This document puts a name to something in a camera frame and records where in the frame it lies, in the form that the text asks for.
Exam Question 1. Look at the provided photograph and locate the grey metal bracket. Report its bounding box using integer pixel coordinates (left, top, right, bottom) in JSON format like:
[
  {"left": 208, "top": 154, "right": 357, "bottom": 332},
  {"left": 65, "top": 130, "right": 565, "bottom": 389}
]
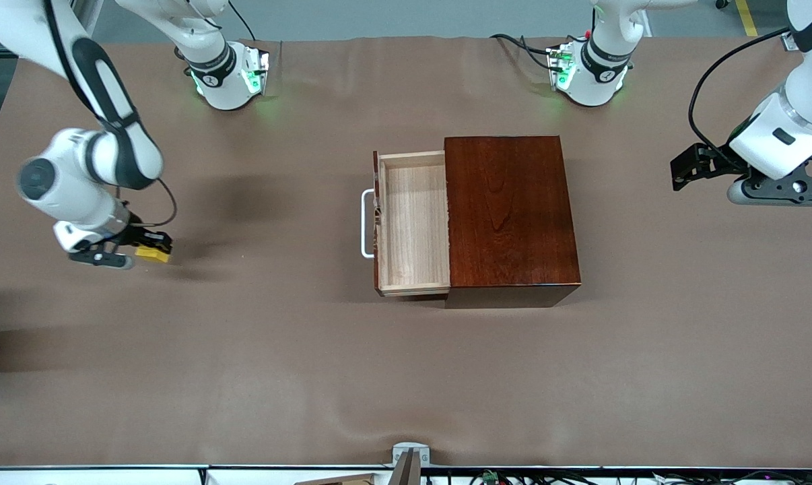
[{"left": 391, "top": 441, "right": 432, "bottom": 467}]

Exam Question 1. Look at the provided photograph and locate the black base cable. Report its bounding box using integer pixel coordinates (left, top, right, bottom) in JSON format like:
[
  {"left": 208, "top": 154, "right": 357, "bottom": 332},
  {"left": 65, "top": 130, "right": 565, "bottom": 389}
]
[
  {"left": 490, "top": 34, "right": 556, "bottom": 71},
  {"left": 228, "top": 0, "right": 257, "bottom": 41}
]

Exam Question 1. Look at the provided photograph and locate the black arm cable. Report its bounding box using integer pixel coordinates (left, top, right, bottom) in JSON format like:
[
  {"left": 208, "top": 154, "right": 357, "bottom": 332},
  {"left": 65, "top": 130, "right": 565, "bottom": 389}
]
[
  {"left": 687, "top": 27, "right": 794, "bottom": 169},
  {"left": 42, "top": 0, "right": 178, "bottom": 228}
]

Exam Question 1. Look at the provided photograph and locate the tan camera mount post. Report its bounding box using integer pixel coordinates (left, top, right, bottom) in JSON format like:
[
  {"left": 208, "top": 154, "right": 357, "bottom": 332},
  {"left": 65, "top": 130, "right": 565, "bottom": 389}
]
[{"left": 387, "top": 449, "right": 421, "bottom": 485}]

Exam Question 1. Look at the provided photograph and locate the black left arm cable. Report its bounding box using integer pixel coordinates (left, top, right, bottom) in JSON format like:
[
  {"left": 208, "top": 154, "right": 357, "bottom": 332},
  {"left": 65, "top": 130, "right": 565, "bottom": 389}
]
[{"left": 687, "top": 27, "right": 794, "bottom": 169}]

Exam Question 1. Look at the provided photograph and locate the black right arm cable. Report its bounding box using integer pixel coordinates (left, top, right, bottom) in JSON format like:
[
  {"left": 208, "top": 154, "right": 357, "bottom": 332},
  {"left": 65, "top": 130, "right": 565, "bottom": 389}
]
[{"left": 42, "top": 0, "right": 178, "bottom": 228}]

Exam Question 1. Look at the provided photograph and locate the brown table cloth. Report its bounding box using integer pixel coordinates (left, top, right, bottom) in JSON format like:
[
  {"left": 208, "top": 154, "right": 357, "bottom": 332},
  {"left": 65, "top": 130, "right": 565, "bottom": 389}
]
[{"left": 0, "top": 35, "right": 812, "bottom": 469}]

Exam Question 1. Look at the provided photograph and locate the dark red wooden cabinet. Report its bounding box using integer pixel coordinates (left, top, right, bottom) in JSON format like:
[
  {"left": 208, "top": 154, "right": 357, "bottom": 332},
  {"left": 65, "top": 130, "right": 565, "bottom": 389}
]
[{"left": 444, "top": 135, "right": 582, "bottom": 309}]

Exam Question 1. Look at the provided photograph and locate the brown wooden board piece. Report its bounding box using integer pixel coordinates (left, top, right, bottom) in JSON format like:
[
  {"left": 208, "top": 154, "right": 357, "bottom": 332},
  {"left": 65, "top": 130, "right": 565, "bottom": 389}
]
[{"left": 293, "top": 473, "right": 380, "bottom": 485}]

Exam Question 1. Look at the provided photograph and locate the light wood drawer white handle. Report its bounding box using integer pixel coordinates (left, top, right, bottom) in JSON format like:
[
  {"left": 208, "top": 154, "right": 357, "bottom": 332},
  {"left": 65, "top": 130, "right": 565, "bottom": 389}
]
[{"left": 360, "top": 150, "right": 452, "bottom": 298}]

